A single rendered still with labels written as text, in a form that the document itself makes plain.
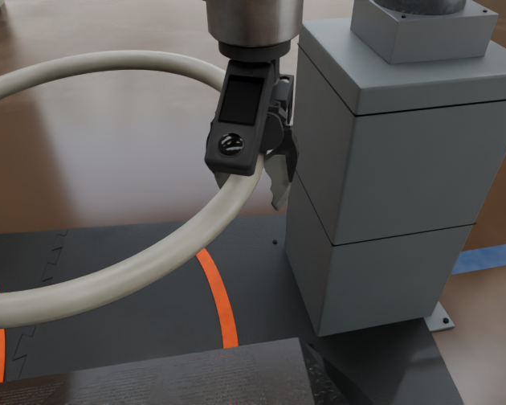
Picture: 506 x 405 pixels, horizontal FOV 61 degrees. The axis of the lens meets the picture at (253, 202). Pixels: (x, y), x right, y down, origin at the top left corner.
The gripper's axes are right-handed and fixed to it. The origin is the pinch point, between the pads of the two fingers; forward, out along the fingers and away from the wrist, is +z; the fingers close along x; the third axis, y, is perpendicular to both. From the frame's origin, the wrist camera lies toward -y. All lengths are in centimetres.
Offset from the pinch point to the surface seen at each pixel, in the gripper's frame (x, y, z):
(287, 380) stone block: -7.1, -14.6, 14.5
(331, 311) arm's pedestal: -15, 37, 73
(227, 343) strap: 15, 27, 84
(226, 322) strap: 17, 34, 85
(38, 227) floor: 104, 64, 86
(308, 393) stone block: -9.6, -17.2, 11.1
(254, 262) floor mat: 14, 62, 86
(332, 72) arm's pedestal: -7, 50, 5
